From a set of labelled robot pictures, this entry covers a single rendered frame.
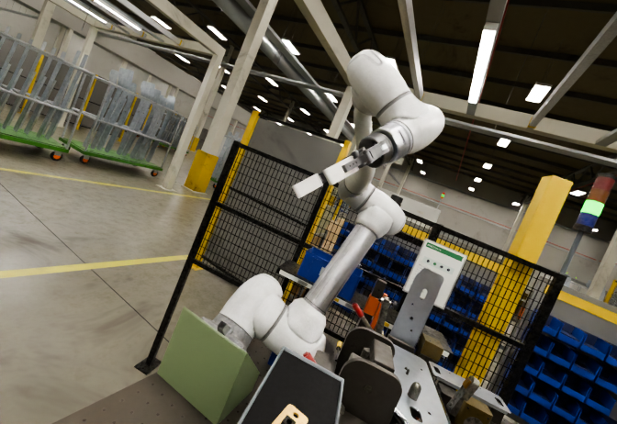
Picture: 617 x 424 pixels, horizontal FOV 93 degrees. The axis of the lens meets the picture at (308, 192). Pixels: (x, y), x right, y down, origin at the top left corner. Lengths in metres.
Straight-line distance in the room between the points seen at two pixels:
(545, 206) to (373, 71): 1.35
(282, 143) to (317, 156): 0.46
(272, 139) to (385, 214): 2.33
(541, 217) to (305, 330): 1.32
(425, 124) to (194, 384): 1.03
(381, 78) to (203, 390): 1.05
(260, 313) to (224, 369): 0.20
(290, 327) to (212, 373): 0.28
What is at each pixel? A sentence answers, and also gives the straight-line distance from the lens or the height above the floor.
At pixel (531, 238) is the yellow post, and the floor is 1.66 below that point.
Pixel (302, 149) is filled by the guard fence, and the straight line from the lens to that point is 3.14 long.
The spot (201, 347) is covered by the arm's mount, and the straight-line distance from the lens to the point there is 1.11.
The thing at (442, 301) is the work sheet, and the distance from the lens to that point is 1.77.
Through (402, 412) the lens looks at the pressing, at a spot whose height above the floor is 1.00.
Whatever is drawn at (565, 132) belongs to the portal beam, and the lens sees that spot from 5.12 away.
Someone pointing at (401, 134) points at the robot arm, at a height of 1.68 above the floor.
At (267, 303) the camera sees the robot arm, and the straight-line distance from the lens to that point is 1.14.
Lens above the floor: 1.51
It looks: 3 degrees down
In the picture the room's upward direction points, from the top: 23 degrees clockwise
